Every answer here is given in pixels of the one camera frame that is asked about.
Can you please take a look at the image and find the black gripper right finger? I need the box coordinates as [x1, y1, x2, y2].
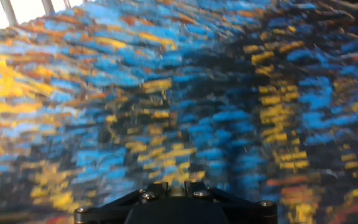
[184, 181, 278, 224]

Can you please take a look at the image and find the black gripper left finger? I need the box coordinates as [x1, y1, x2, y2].
[74, 182, 170, 224]

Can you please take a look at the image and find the wooden drumstick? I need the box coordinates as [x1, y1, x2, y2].
[168, 184, 186, 197]

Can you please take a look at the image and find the blue yellow painted cloth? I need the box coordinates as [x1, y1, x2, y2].
[0, 0, 358, 224]

